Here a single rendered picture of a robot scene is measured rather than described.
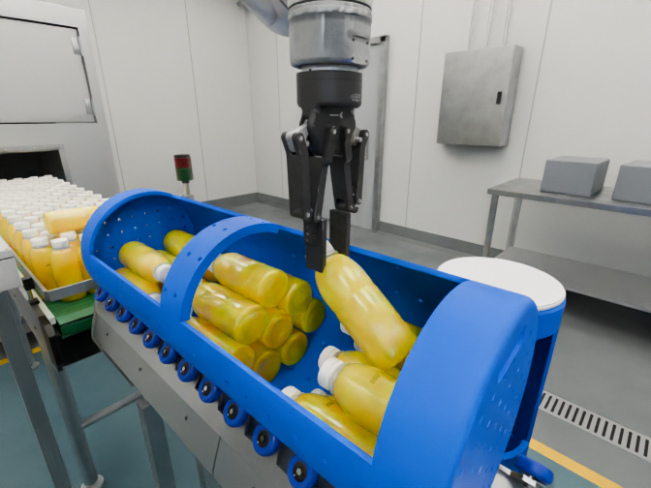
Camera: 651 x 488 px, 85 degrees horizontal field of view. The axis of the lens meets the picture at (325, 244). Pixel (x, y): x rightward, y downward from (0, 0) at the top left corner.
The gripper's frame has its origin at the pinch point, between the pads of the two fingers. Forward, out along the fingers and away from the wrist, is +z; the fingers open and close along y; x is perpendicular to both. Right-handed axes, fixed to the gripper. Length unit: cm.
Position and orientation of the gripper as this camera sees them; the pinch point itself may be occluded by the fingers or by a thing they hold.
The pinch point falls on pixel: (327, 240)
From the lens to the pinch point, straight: 47.0
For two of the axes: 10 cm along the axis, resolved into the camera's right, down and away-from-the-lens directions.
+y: 6.7, -2.5, 7.0
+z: -0.1, 9.4, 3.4
